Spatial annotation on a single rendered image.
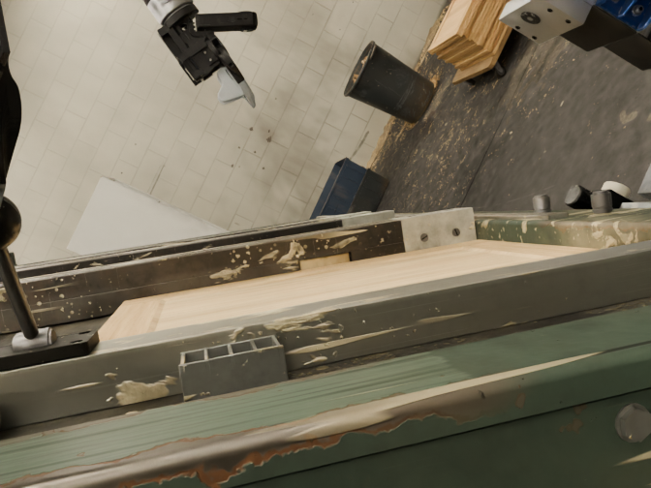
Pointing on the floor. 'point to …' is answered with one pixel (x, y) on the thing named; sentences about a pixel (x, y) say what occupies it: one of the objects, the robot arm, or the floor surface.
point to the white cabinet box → (132, 220)
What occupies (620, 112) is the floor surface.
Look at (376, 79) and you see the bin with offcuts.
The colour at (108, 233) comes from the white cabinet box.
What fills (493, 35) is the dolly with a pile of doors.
